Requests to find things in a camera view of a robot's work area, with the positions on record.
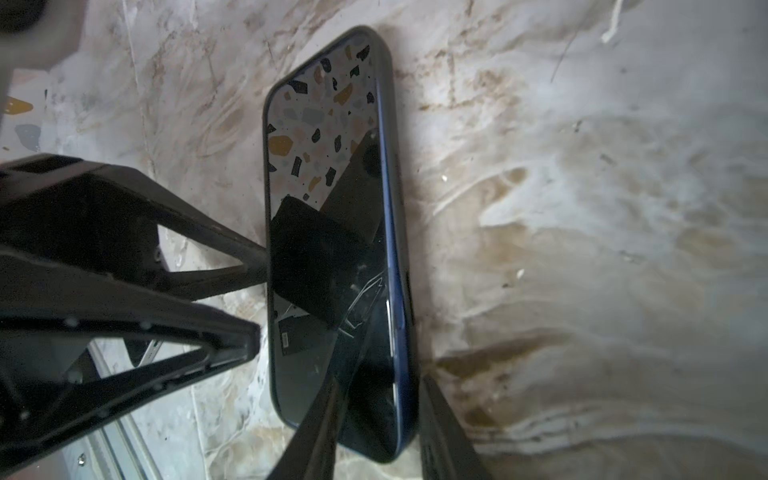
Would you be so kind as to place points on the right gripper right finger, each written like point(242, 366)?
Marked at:
point(446, 451)

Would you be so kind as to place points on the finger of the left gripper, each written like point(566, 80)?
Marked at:
point(50, 312)
point(105, 218)

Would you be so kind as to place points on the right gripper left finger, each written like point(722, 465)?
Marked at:
point(311, 452)

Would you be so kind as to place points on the blue phone black screen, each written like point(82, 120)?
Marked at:
point(338, 276)

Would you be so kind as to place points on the aluminium rail frame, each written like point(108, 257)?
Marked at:
point(157, 441)

